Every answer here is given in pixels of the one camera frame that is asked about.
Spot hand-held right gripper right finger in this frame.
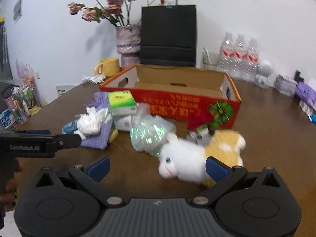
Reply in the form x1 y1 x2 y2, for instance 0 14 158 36
191 156 282 208

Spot iridescent plastic bag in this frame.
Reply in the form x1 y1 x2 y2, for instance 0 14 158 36
130 104 177 157

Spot yellow mug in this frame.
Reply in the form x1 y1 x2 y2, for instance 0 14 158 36
94 57 121 77

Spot purple knitted cloth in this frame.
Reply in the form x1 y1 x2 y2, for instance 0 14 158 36
80 92 115 150

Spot white tissue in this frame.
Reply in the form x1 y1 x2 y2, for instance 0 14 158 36
75 107 113 140

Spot dried pink flowers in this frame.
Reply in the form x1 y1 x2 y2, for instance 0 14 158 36
68 0 140 27

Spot wire rack with packets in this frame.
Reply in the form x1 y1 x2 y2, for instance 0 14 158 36
0 59 43 129

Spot red artificial rose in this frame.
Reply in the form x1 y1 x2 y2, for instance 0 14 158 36
187 116 211 132

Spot glass cup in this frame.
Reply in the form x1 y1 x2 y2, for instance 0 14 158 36
202 47 220 70

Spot black paper bag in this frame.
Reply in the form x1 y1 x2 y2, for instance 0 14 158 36
139 0 197 68

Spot white and yellow plush toy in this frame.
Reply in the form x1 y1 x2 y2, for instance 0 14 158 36
158 130 246 188

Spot grey tissue box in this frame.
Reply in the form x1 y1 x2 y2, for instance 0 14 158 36
275 74 298 97

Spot blue patterned packet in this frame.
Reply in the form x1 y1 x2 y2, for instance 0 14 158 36
62 120 81 134

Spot white and blue box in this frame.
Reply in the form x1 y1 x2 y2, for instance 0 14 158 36
299 99 316 124

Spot purple textured vase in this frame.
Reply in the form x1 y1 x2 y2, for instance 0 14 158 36
116 25 141 69

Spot clear water bottle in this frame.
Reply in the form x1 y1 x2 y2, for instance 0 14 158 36
220 32 236 78
245 38 260 82
233 33 248 80

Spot purple packet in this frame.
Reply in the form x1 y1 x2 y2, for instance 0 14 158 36
295 81 316 104

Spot white robot figurine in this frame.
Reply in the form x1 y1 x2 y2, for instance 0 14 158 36
255 60 273 89

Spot white wet wipes packet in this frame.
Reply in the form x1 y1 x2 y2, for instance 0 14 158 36
114 115 139 132

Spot person's left hand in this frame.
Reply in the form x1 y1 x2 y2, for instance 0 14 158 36
0 161 24 212

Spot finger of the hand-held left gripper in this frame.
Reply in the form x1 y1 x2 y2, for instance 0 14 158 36
15 130 51 137
48 133 82 151

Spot dark wall board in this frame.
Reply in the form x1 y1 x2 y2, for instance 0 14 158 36
0 17 12 80

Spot black stand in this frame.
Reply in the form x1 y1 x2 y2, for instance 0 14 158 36
294 70 308 82

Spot red cardboard box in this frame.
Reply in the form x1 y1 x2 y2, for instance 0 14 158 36
99 64 242 130

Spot small silver tin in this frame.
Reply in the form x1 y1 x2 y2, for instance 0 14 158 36
186 128 212 146

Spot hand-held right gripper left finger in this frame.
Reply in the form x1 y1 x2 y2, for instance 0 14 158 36
35 156 125 208

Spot white wall vent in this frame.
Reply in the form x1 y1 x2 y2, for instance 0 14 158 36
13 0 24 24

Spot small crumpled paper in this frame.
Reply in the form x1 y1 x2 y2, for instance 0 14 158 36
82 75 106 84

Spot green tissue packet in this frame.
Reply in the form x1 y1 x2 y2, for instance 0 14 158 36
108 90 138 116

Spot yellow sponge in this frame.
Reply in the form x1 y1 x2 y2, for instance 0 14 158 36
108 129 119 144

